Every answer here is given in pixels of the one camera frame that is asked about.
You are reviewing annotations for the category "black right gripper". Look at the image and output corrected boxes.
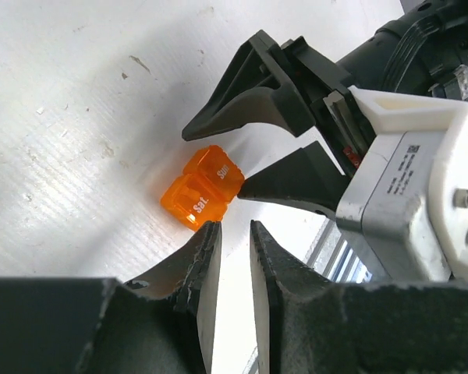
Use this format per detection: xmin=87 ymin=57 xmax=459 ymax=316
xmin=182 ymin=30 xmax=374 ymax=218

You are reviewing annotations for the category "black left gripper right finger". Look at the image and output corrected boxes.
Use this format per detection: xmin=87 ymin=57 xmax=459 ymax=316
xmin=250 ymin=221 xmax=468 ymax=373

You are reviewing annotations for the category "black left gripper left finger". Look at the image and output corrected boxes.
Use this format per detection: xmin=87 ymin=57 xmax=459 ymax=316
xmin=0 ymin=222 xmax=222 ymax=373

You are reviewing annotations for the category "orange pill organizer box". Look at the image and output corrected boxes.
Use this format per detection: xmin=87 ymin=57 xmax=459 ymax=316
xmin=160 ymin=145 xmax=245 ymax=231

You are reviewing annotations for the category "aluminium frame rail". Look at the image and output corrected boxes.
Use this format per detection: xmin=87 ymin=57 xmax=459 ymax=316
xmin=304 ymin=219 xmax=372 ymax=283

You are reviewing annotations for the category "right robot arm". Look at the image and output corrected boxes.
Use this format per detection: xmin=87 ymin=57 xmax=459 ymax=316
xmin=182 ymin=1 xmax=468 ymax=219

